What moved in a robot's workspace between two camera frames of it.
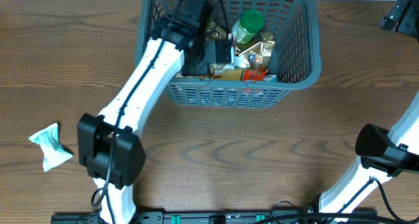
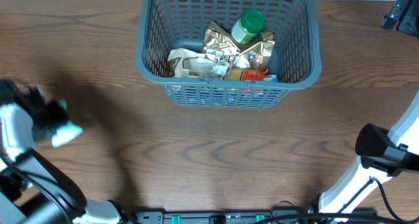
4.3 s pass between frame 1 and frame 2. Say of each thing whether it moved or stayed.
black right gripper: stayed
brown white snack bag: moved
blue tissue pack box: stayed
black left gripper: moved
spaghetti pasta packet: moved
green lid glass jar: stayed
